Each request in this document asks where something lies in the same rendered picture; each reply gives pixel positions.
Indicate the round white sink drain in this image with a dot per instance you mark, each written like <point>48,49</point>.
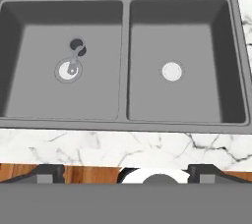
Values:
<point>63,72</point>
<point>172,71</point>

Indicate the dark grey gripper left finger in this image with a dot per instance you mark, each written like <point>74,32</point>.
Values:
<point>49,170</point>

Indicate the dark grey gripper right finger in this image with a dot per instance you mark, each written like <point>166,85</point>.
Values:
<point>201,170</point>

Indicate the white and black round object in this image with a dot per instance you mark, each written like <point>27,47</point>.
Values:
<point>138,175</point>

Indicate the dark grey double-basin sink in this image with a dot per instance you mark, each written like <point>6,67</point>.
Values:
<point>124,103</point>

